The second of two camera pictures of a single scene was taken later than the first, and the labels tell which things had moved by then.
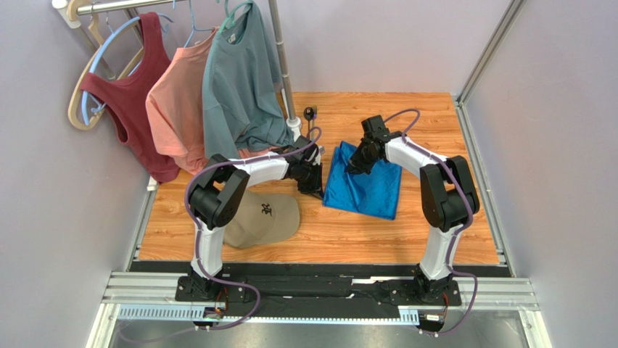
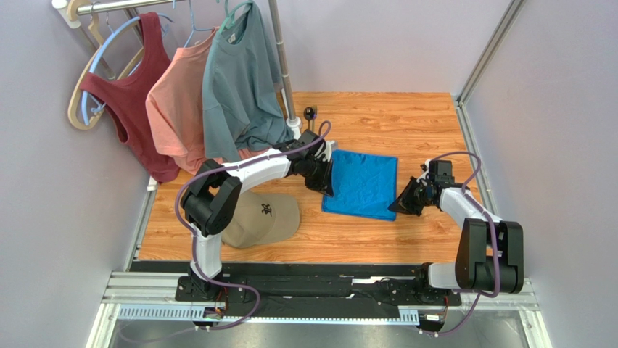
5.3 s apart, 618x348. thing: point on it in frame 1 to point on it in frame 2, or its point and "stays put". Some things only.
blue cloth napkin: [374, 193] stays put
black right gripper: [360, 159] to [415, 199]
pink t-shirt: [174, 112] stays put
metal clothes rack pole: [69, 13] stays put
